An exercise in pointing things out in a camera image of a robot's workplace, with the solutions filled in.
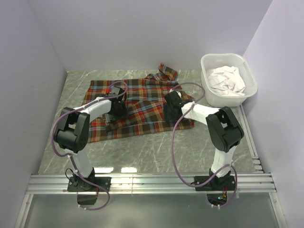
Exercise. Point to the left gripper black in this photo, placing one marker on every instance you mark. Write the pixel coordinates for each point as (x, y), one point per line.
(123, 113)

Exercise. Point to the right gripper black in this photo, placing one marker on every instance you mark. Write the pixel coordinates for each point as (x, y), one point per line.
(167, 115)

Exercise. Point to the plaid long sleeve shirt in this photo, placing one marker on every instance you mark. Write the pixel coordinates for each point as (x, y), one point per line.
(144, 103)

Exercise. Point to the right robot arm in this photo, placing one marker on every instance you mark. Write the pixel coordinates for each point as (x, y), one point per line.
(224, 129)

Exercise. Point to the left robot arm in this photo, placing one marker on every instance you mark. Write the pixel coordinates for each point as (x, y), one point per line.
(71, 130)

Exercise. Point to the white plastic basket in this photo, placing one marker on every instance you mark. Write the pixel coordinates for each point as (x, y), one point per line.
(211, 61)

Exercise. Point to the white shirt in basket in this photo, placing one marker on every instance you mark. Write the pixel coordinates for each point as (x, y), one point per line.
(226, 81)

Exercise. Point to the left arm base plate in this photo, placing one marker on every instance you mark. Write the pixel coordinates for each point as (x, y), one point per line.
(76, 184)

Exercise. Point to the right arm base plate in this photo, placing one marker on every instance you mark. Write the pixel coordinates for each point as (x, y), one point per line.
(216, 184)

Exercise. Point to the black box under rail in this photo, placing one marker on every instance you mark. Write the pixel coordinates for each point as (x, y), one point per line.
(87, 199)

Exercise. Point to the aluminium rail frame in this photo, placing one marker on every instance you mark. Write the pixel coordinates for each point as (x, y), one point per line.
(146, 193)

